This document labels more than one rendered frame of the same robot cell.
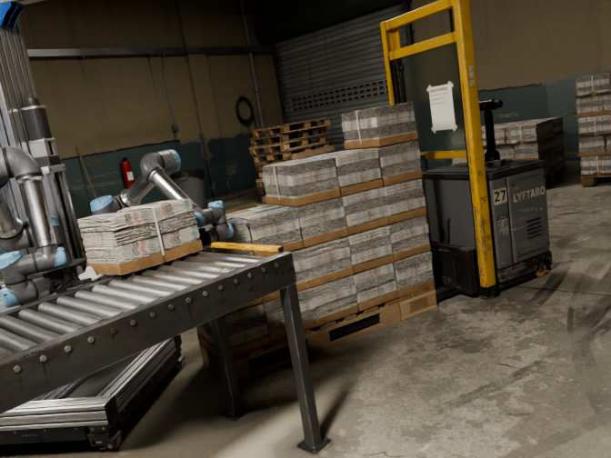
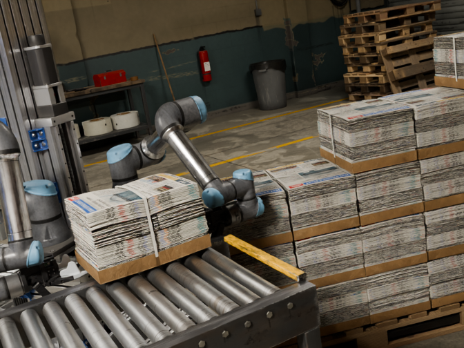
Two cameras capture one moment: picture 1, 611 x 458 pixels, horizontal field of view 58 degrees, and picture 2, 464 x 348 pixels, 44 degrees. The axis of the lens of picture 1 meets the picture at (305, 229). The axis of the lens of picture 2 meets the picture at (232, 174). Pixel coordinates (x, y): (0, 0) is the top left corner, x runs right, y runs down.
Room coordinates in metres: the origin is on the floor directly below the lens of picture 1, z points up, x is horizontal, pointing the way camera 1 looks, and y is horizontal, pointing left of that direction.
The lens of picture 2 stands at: (0.62, -0.21, 1.51)
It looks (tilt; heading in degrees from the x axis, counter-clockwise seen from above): 15 degrees down; 18
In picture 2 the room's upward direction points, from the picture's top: 9 degrees counter-clockwise
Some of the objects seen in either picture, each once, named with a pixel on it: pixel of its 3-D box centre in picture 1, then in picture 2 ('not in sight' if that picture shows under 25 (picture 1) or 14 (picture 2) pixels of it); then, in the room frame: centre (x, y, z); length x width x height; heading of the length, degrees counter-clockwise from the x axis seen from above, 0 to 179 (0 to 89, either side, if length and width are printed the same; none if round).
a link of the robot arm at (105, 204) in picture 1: (104, 209); (122, 160); (2.87, 1.03, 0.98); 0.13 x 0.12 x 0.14; 148
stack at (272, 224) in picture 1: (294, 274); (348, 252); (3.08, 0.11, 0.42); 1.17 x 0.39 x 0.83; 117
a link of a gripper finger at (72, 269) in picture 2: (91, 273); (74, 269); (2.11, 0.86, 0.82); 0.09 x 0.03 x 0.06; 107
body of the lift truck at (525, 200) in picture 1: (484, 221); not in sight; (3.77, -1.26, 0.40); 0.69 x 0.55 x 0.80; 27
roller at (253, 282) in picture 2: (229, 260); (238, 273); (2.14, 0.32, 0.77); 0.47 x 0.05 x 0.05; 45
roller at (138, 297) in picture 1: (126, 297); (92, 329); (1.82, 0.64, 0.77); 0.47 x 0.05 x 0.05; 45
